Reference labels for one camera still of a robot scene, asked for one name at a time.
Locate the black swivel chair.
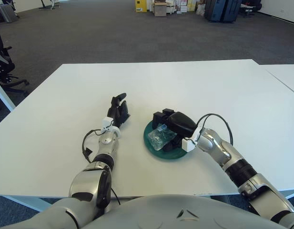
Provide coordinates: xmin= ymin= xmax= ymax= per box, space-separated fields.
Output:
xmin=241 ymin=0 xmax=264 ymax=18

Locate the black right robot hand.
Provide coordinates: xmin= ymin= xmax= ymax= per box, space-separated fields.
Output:
xmin=152 ymin=108 xmax=197 ymax=153

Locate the white bag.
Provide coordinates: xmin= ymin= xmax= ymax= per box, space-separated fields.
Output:
xmin=196 ymin=3 xmax=206 ymax=17

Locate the white desk leg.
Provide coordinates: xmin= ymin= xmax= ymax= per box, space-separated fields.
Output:
xmin=0 ymin=77 xmax=16 ymax=112

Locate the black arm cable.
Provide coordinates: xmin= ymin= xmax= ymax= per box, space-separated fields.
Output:
xmin=81 ymin=128 xmax=107 ymax=164
xmin=195 ymin=113 xmax=234 ymax=146

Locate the white cartons pile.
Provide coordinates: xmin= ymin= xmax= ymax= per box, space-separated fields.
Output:
xmin=167 ymin=0 xmax=197 ymax=14

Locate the black floor stand base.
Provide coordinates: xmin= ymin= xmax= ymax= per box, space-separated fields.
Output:
xmin=39 ymin=0 xmax=61 ymax=10

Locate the clear plastic bottle blue cap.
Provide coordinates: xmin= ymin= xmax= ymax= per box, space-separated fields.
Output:
xmin=148 ymin=124 xmax=177 ymax=151

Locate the grey robot torso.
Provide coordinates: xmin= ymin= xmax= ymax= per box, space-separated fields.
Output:
xmin=10 ymin=194 xmax=294 ymax=229

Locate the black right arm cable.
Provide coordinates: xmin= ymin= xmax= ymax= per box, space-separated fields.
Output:
xmin=195 ymin=113 xmax=234 ymax=146

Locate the black mesh office chair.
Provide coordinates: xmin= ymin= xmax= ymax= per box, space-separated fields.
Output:
xmin=0 ymin=23 xmax=30 ymax=95

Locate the green round plate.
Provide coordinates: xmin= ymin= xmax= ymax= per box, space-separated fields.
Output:
xmin=143 ymin=118 xmax=189 ymax=161

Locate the grey waste bin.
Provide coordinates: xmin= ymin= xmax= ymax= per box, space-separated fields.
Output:
xmin=0 ymin=4 xmax=20 ymax=23

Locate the white table leg frame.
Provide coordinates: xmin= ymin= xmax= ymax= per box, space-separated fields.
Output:
xmin=0 ymin=194 xmax=52 ymax=213

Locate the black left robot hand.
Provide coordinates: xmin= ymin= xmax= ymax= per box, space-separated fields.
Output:
xmin=107 ymin=92 xmax=131 ymax=128

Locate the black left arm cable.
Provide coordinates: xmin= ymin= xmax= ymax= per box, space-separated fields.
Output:
xmin=81 ymin=128 xmax=107 ymax=164

